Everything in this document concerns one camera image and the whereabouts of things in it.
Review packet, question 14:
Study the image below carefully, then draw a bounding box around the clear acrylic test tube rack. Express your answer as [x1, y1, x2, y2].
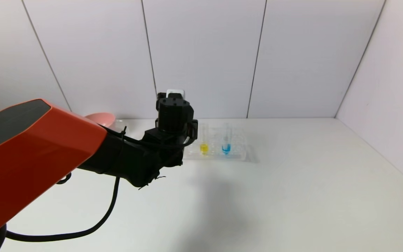
[182, 126, 248, 162]

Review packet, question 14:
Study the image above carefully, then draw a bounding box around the test tube with blue pigment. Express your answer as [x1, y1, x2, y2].
[222, 122, 233, 155]

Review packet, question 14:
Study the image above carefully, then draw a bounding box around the test tube with yellow pigment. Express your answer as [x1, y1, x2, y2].
[199, 123, 210, 155]

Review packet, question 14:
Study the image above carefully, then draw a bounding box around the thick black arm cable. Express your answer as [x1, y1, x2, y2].
[0, 173, 121, 243]

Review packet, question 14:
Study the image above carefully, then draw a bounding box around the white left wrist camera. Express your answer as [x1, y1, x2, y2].
[165, 89, 185, 100]

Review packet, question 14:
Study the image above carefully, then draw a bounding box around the pink bowl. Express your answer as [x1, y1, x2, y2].
[84, 112, 115, 128]

